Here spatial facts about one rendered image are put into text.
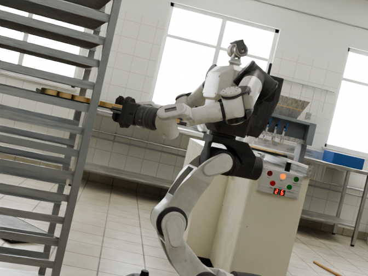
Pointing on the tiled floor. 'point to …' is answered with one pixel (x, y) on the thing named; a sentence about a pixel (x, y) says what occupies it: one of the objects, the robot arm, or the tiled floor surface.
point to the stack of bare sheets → (14, 222)
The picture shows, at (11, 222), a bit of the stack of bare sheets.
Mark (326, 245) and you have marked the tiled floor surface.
